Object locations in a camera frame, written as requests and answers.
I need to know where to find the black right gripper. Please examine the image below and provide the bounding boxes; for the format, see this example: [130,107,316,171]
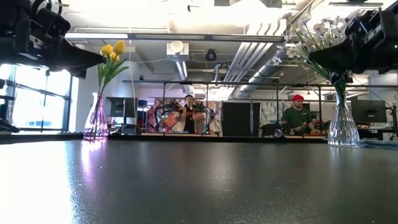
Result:
[309,39,386,84]

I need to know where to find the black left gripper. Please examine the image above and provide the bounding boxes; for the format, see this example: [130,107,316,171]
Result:
[14,30,105,78]

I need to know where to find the yellow artificial tulip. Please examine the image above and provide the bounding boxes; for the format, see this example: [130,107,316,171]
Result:
[96,44,114,96]
[101,40,130,96]
[99,52,122,96]

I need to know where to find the white artificial flower spray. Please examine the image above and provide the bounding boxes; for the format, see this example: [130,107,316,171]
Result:
[295,17,351,57]
[334,9,364,35]
[272,12,333,82]

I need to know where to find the purple glass vase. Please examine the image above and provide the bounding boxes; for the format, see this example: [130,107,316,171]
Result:
[83,92,109,141]

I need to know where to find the clear faceted glass vase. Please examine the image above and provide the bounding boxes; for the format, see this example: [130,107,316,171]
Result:
[327,83,361,148]

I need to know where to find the large window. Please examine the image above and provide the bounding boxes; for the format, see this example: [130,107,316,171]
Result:
[0,63,74,133]

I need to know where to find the black monitor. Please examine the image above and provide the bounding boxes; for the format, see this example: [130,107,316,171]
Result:
[104,96,138,125]
[350,99,388,124]

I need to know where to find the person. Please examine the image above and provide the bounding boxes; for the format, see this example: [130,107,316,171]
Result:
[280,94,315,135]
[182,94,198,134]

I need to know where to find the white ceiling pipes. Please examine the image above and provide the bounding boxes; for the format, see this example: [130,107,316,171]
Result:
[223,42,274,83]

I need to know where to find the black desk stand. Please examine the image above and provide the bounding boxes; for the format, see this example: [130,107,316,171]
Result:
[0,118,21,134]

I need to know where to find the long overhead light bar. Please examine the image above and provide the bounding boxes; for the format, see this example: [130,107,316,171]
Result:
[65,32,285,42]

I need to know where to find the white ceiling box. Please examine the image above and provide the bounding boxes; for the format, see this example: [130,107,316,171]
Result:
[166,40,190,62]

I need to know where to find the black partition panel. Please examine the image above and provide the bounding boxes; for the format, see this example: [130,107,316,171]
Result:
[221,101,261,137]

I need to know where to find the black table mat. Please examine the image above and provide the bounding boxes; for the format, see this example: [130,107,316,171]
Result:
[0,139,398,224]

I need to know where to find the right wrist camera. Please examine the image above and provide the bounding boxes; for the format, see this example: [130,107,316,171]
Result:
[345,9,384,41]

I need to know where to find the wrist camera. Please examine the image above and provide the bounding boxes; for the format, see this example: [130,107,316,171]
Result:
[30,7,72,38]
[345,9,384,41]

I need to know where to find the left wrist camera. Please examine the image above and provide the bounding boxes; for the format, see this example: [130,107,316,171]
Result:
[30,7,72,38]

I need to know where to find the silver ventilation duct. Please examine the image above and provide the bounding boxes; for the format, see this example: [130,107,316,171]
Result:
[238,49,296,100]

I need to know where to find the white floral wall hanging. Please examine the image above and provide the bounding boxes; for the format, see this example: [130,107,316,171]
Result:
[259,101,282,129]

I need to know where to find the black overhead rack frame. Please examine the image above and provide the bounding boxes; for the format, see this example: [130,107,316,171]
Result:
[122,79,398,138]

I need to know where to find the colourful wall hanging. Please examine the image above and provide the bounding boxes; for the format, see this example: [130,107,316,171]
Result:
[147,98,223,135]

